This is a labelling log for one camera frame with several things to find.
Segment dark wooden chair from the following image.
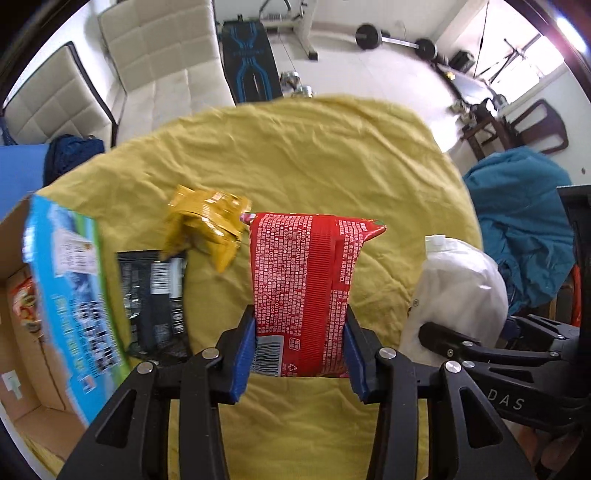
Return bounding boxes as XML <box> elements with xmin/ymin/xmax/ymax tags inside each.
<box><xmin>505</xmin><ymin>98</ymin><xmax>570</xmax><ymax>156</ymax></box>

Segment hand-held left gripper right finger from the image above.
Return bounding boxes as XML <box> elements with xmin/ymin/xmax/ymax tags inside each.
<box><xmin>344</xmin><ymin>306</ymin><xmax>542</xmax><ymax>480</ymax></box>

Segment blue board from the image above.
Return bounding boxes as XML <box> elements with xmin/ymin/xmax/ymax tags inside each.
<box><xmin>0</xmin><ymin>144</ymin><xmax>51</xmax><ymax>220</ymax></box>

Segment red snack packet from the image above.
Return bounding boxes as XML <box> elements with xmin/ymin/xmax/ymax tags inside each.
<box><xmin>240</xmin><ymin>211</ymin><xmax>387</xmax><ymax>379</ymax></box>

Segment black tripod stand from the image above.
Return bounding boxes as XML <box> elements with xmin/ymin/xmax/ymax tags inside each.
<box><xmin>475</xmin><ymin>37</ymin><xmax>532</xmax><ymax>86</ymax></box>

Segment white padded chair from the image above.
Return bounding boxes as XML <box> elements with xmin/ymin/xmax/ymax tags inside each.
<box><xmin>97</xmin><ymin>0</ymin><xmax>236</xmax><ymax>148</ymax></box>
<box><xmin>2</xmin><ymin>41</ymin><xmax>118</xmax><ymax>151</ymax></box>

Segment black metal frame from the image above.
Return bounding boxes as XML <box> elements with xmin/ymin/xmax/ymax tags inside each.
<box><xmin>556</xmin><ymin>184</ymin><xmax>591</xmax><ymax>333</ymax></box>

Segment yellow snack packet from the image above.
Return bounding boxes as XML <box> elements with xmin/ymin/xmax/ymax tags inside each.
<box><xmin>159</xmin><ymin>185</ymin><xmax>252</xmax><ymax>273</ymax></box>

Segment white exercise machine frame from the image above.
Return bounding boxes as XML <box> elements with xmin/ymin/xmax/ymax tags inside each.
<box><xmin>259</xmin><ymin>0</ymin><xmax>319</xmax><ymax>62</ymax></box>

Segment orange snack packet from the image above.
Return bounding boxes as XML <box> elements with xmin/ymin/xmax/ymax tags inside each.
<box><xmin>10</xmin><ymin>276</ymin><xmax>47</xmax><ymax>342</ymax></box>

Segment chrome dumbbells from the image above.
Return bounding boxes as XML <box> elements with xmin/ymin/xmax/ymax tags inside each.
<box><xmin>278</xmin><ymin>69</ymin><xmax>315</xmax><ymax>99</ymax></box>

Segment white plastic packet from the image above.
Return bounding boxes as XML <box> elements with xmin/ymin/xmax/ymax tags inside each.
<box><xmin>399</xmin><ymin>234</ymin><xmax>509</xmax><ymax>367</ymax></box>

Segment black barbell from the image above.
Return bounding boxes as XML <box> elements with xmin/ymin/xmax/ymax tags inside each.
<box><xmin>355</xmin><ymin>23</ymin><xmax>438</xmax><ymax>62</ymax></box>

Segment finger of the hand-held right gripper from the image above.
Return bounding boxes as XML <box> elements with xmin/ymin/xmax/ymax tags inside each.
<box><xmin>507</xmin><ymin>314</ymin><xmax>583</xmax><ymax>343</ymax></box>
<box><xmin>418</xmin><ymin>322</ymin><xmax>557</xmax><ymax>371</ymax></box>

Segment yellow cloth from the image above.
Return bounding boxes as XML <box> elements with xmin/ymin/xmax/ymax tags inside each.
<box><xmin>34</xmin><ymin>93</ymin><xmax>485</xmax><ymax>480</ymax></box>

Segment blue printed cardboard box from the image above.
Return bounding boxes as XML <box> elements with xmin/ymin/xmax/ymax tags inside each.
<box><xmin>0</xmin><ymin>194</ymin><xmax>132</xmax><ymax>462</ymax></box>

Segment blue black weight bench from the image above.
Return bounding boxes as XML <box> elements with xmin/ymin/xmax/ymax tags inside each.
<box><xmin>219</xmin><ymin>18</ymin><xmax>284</xmax><ymax>104</ymax></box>

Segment dark blue knitted cloth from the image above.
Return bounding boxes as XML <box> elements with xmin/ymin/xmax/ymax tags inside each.
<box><xmin>44</xmin><ymin>134</ymin><xmax>107</xmax><ymax>188</ymax></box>

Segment black snack packet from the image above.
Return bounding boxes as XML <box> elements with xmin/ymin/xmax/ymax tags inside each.
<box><xmin>115</xmin><ymin>249</ymin><xmax>191</xmax><ymax>361</ymax></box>

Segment glass side table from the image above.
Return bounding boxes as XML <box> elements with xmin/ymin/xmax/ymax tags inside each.
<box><xmin>434</xmin><ymin>60</ymin><xmax>509</xmax><ymax>121</ymax></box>

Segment teal jacket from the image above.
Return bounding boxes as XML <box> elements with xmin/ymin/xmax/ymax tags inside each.
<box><xmin>462</xmin><ymin>147</ymin><xmax>575</xmax><ymax>319</ymax></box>

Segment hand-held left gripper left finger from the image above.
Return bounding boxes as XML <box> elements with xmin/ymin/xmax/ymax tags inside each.
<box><xmin>55</xmin><ymin>306</ymin><xmax>257</xmax><ymax>480</ymax></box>

